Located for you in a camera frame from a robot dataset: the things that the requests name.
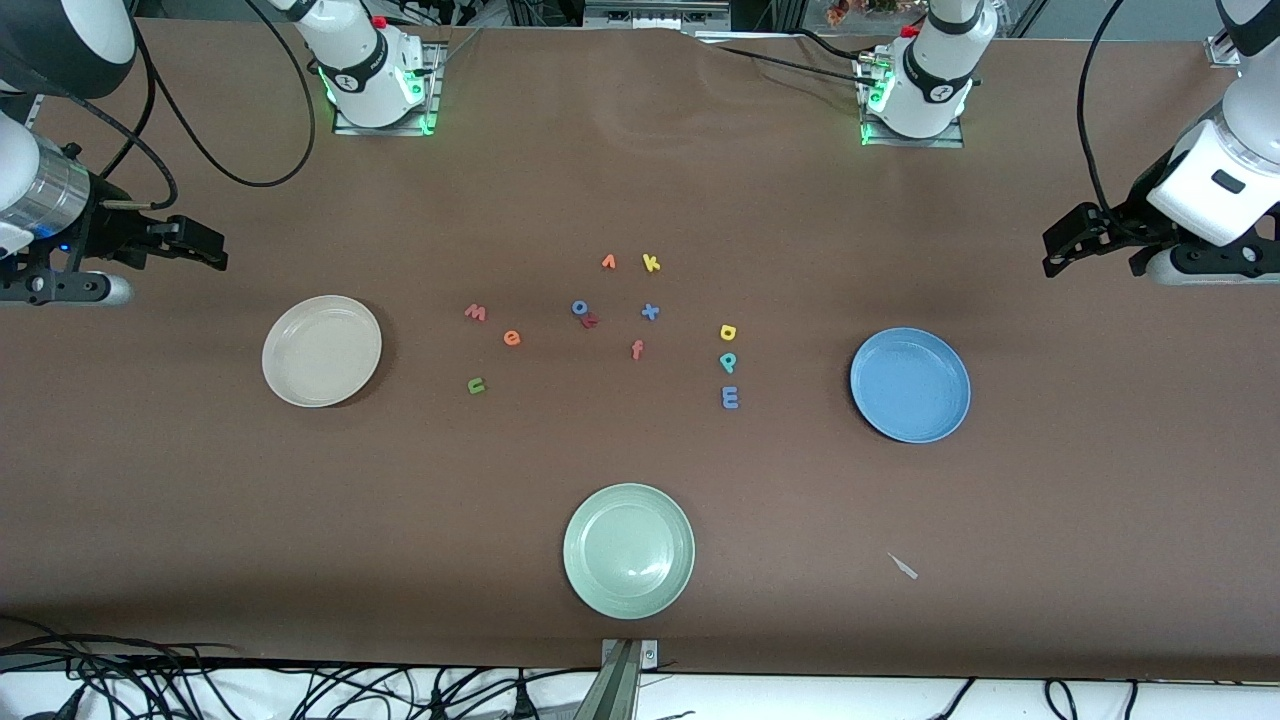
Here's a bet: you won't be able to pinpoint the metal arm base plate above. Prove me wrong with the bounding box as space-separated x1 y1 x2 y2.
333 40 442 136
860 55 967 149

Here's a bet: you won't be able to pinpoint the beige brown plate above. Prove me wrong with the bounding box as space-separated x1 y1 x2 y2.
262 295 383 408

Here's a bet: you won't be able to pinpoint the thin black cable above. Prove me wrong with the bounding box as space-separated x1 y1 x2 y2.
712 28 886 89

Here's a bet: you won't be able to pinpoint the black cable bundle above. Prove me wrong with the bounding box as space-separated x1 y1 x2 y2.
0 615 601 720

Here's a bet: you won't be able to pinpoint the blue plate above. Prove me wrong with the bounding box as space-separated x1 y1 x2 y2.
850 327 972 444

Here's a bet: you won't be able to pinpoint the pale green plate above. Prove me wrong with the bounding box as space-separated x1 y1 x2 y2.
563 483 696 620

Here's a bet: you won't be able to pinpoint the pink flowers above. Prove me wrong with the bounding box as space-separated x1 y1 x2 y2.
825 0 901 26

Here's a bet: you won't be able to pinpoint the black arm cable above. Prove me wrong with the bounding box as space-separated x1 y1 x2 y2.
1076 0 1136 216
20 0 317 216

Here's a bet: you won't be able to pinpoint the grey power strip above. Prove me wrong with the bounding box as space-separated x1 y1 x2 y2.
585 0 731 29

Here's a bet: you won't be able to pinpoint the aluminium profile bar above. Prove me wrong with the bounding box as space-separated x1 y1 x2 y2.
572 640 641 720

